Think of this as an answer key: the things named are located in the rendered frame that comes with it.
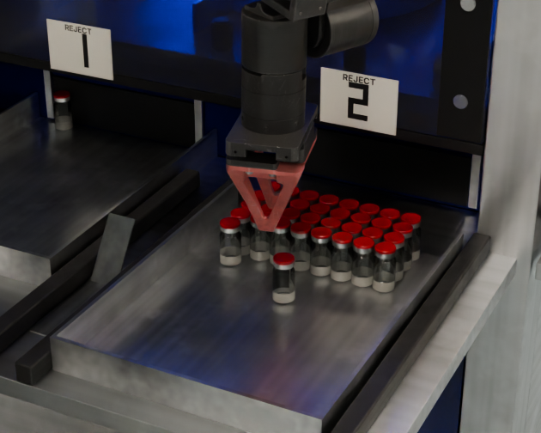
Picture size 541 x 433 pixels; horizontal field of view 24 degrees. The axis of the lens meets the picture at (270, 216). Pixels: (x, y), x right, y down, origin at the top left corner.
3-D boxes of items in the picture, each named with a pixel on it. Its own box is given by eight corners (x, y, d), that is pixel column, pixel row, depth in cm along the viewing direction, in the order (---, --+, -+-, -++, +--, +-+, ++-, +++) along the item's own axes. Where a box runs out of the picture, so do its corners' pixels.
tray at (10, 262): (37, 117, 159) (35, 91, 158) (217, 155, 149) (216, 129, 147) (-152, 233, 132) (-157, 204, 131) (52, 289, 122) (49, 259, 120)
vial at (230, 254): (226, 254, 128) (225, 214, 126) (245, 259, 127) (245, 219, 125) (215, 264, 126) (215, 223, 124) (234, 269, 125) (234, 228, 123)
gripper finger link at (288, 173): (313, 210, 118) (315, 118, 114) (298, 246, 112) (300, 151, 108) (242, 202, 120) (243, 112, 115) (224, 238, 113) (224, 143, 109)
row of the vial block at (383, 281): (236, 244, 130) (235, 205, 128) (398, 284, 123) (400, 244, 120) (226, 253, 128) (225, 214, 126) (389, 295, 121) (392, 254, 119)
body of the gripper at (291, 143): (318, 121, 117) (320, 46, 113) (297, 168, 108) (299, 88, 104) (250, 114, 118) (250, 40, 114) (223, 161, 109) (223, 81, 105)
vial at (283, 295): (278, 290, 122) (278, 252, 120) (299, 295, 121) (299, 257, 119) (268, 301, 120) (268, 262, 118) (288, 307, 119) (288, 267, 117)
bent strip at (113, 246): (113, 263, 127) (110, 211, 124) (138, 270, 126) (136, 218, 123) (29, 332, 116) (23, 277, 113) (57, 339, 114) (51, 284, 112)
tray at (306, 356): (234, 209, 137) (234, 180, 135) (461, 263, 127) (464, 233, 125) (52, 369, 110) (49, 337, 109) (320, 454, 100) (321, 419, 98)
